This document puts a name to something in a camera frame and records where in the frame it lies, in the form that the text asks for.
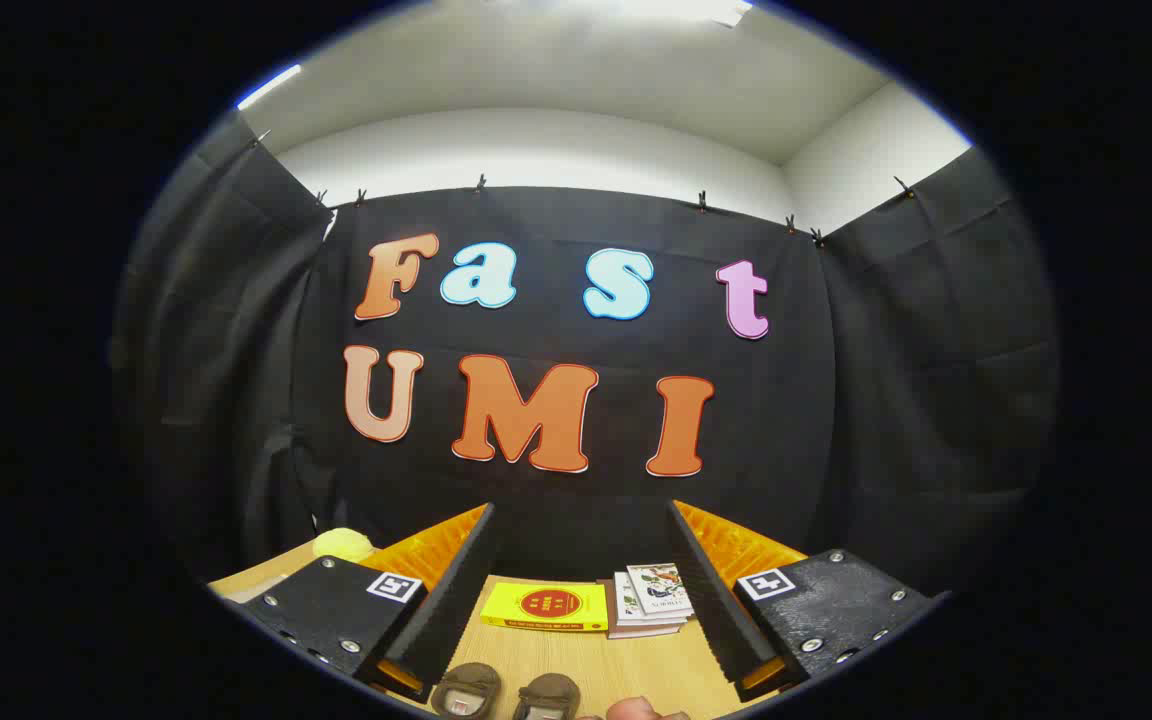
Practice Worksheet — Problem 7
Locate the ceiling light strip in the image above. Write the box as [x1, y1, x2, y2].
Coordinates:
[236, 63, 304, 111]

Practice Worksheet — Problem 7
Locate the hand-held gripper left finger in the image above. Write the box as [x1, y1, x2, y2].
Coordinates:
[236, 503, 497, 703]

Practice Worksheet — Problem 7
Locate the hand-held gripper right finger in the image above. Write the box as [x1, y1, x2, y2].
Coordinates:
[666, 500, 942, 703]

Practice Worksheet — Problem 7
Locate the brown fuzzy shoe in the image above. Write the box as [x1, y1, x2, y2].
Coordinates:
[431, 662, 502, 719]
[514, 673, 582, 720]

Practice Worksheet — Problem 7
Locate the yellow book with red label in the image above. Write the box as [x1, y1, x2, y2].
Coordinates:
[480, 581, 609, 633]

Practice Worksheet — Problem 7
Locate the yellow bun plush toy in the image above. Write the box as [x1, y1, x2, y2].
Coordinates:
[313, 528, 377, 563]

